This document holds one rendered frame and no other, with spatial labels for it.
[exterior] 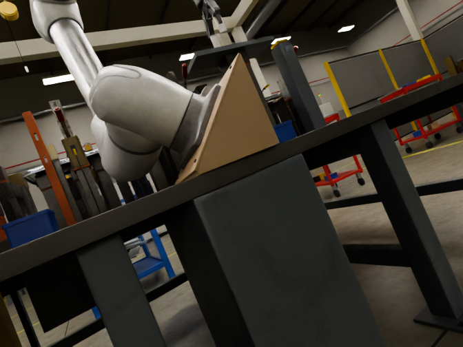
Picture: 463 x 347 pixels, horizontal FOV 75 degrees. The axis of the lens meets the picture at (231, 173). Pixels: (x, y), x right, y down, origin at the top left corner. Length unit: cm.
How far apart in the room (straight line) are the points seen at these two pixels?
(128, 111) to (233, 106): 24
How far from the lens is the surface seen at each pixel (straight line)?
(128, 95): 73
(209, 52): 125
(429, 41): 883
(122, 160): 87
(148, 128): 73
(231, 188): 62
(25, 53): 508
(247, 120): 67
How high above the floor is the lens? 66
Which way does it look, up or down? 2 degrees up
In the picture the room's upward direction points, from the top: 23 degrees counter-clockwise
